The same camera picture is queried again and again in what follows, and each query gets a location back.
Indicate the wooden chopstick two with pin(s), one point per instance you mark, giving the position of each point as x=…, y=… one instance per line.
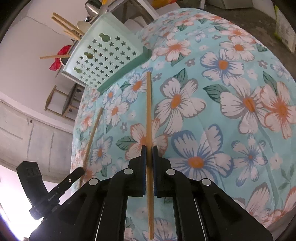
x=55, y=56

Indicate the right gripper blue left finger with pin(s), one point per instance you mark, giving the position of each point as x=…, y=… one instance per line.
x=96, y=211

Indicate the wooden chopstick five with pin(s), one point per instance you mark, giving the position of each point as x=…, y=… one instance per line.
x=150, y=179

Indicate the mint green utensil caddy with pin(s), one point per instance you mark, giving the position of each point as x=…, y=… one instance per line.
x=107, y=52

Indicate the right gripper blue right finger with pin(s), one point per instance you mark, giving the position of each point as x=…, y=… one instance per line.
x=202, y=210

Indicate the steel electric kettle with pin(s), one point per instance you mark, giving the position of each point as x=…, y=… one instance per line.
x=92, y=7

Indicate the silver refrigerator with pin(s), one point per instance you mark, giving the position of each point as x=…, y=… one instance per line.
x=231, y=4

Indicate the wooden chopstick three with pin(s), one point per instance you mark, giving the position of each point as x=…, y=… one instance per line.
x=66, y=26

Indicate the yellow bag under table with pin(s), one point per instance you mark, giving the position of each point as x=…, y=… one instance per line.
x=157, y=4

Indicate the wooden chopstick six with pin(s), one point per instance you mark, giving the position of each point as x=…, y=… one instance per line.
x=85, y=162

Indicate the green rice bag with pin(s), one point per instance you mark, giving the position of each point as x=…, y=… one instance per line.
x=284, y=30

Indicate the wooden chair black seat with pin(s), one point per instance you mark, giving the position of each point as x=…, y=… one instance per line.
x=64, y=104

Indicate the red plastic bag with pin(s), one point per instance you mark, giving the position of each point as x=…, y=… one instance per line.
x=57, y=63

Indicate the floral blue tablecloth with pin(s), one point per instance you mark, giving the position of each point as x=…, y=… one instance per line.
x=223, y=108

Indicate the white panel door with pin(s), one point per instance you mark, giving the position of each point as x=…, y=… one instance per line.
x=26, y=139

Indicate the white side table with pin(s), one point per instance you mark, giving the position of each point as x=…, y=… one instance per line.
x=118, y=9

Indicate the white sack under table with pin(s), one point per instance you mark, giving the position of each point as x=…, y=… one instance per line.
x=135, y=25

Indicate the steel spoon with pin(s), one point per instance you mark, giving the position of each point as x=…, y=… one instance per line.
x=103, y=9

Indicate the wooden chopstick four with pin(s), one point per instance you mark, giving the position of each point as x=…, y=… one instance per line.
x=67, y=20

